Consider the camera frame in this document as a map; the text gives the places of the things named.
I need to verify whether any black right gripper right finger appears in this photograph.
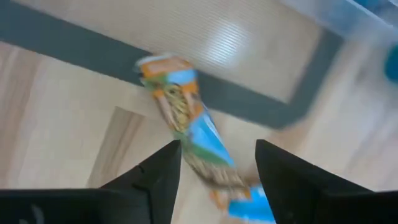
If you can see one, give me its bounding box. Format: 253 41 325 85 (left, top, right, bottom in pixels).
254 139 374 224

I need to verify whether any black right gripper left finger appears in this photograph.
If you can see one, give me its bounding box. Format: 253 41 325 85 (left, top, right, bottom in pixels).
99 139 182 224

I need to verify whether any red blue granola bar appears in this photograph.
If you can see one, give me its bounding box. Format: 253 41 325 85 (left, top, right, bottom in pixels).
135 54 236 167

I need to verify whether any teal plastic bin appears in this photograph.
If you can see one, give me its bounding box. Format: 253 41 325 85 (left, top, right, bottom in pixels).
384 43 398 83

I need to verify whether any clear plastic bin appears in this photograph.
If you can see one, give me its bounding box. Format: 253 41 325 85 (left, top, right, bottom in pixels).
279 0 398 41

